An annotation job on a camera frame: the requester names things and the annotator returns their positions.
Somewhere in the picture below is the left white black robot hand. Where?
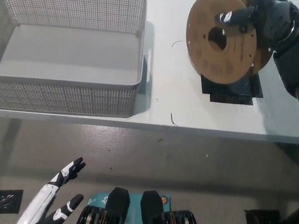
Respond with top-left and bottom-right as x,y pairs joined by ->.
14,149 -> 90,224

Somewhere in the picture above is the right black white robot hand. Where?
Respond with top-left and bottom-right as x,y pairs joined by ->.
211,0 -> 299,54

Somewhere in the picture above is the brown cardboard filament spool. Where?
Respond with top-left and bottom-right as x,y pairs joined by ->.
178,0 -> 283,94

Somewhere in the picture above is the black floor pad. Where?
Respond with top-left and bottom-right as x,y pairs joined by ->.
0,186 -> 24,218
242,204 -> 283,224

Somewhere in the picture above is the black teal robot torso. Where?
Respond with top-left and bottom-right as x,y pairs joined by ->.
73,179 -> 213,224

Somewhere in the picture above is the black tape marking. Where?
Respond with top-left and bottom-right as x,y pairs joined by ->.
197,66 -> 267,110

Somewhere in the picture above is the grey perforated plastic basket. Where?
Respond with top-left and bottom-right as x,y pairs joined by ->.
0,0 -> 156,132

